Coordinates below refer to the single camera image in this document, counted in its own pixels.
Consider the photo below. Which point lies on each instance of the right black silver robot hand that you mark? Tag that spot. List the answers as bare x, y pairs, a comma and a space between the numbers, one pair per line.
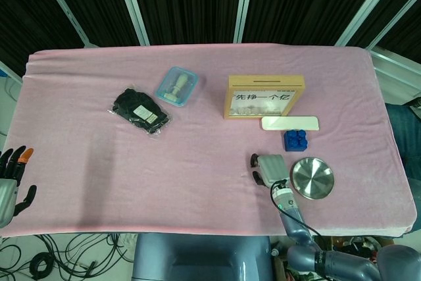
273, 167

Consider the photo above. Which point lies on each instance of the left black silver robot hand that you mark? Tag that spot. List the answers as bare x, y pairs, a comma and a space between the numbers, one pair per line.
6, 192

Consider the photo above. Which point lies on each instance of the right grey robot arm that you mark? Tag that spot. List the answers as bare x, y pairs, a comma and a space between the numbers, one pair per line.
296, 218

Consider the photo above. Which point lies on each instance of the blue toy building block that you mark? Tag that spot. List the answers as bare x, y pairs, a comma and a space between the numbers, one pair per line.
296, 141

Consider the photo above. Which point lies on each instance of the round steel plate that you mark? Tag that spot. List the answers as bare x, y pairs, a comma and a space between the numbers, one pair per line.
312, 178

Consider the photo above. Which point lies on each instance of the white pink flat case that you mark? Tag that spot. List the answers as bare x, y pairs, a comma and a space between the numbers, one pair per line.
291, 123

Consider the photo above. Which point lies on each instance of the pink table cloth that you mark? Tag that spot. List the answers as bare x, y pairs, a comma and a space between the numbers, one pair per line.
164, 169

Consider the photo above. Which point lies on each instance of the grey blue robot torso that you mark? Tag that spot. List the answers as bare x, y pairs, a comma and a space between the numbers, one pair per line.
197, 258

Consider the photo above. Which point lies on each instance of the beige wooden stamp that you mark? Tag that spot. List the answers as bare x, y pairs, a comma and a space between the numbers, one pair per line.
177, 86

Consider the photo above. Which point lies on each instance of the clear box with blue lid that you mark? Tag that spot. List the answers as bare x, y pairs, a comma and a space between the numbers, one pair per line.
164, 91

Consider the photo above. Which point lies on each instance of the blue denim trouser leg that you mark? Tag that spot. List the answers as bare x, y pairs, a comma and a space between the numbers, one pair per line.
403, 136

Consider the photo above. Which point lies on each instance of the plastic bag of black items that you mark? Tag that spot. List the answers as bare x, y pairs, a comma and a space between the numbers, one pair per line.
139, 111

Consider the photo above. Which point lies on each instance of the wooden frame coin bank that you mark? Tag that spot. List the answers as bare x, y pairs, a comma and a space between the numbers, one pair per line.
263, 87

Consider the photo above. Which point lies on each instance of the white partition post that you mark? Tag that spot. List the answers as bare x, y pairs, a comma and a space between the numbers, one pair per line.
365, 8
243, 1
131, 4
65, 8

